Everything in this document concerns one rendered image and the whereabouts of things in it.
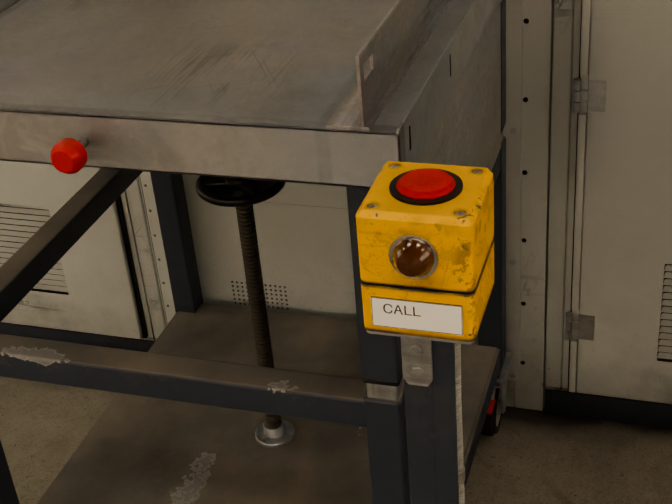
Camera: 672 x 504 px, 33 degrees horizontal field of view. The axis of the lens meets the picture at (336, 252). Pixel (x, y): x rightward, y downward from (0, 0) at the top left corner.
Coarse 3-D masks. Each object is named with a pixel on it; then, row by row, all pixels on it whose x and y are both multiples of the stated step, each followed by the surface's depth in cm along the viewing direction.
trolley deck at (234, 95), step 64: (64, 0) 136; (128, 0) 134; (192, 0) 132; (256, 0) 130; (320, 0) 128; (384, 0) 126; (0, 64) 118; (64, 64) 117; (128, 64) 116; (192, 64) 114; (256, 64) 113; (320, 64) 111; (448, 64) 113; (0, 128) 109; (64, 128) 107; (128, 128) 105; (192, 128) 103; (256, 128) 101; (320, 128) 99; (384, 128) 98
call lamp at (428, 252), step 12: (396, 240) 74; (408, 240) 74; (420, 240) 74; (396, 252) 74; (408, 252) 73; (420, 252) 73; (432, 252) 74; (396, 264) 74; (408, 264) 74; (420, 264) 73; (432, 264) 74; (408, 276) 74; (420, 276) 75
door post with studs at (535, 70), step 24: (528, 0) 157; (528, 24) 159; (528, 48) 161; (528, 72) 163; (528, 96) 165; (528, 120) 167; (528, 144) 169; (528, 168) 171; (528, 192) 173; (528, 216) 175; (528, 240) 177; (528, 264) 179; (528, 288) 182; (528, 312) 184; (528, 336) 187; (528, 360) 189; (528, 384) 192; (528, 408) 194
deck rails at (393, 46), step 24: (0, 0) 136; (408, 0) 108; (432, 0) 118; (384, 24) 101; (408, 24) 109; (432, 24) 118; (384, 48) 101; (408, 48) 110; (360, 72) 95; (384, 72) 102; (360, 96) 96; (384, 96) 103; (336, 120) 99; (360, 120) 97
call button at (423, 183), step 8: (408, 176) 77; (416, 176) 77; (424, 176) 77; (432, 176) 76; (440, 176) 76; (448, 176) 76; (400, 184) 76; (408, 184) 76; (416, 184) 76; (424, 184) 76; (432, 184) 75; (440, 184) 75; (448, 184) 75; (400, 192) 76; (408, 192) 75; (416, 192) 75; (424, 192) 75; (432, 192) 75; (440, 192) 75; (448, 192) 75
